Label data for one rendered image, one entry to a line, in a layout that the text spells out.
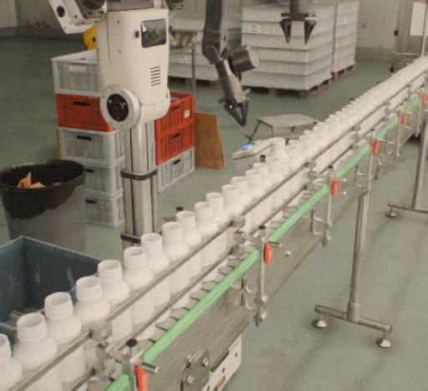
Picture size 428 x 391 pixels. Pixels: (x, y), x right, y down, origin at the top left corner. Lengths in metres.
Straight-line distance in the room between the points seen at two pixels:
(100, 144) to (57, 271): 2.20
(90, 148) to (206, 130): 1.37
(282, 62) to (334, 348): 5.62
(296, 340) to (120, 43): 1.60
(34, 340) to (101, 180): 2.98
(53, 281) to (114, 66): 0.73
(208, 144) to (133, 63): 3.05
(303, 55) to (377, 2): 4.00
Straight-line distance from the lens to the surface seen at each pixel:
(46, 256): 1.55
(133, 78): 1.87
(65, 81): 3.72
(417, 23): 5.77
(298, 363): 2.63
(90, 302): 0.89
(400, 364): 2.72
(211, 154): 4.88
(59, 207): 2.91
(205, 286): 1.18
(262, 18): 7.93
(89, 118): 3.69
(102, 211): 3.85
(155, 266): 1.02
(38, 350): 0.83
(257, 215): 1.35
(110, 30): 1.88
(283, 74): 7.88
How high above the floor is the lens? 1.61
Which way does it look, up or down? 20 degrees down
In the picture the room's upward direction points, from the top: straight up
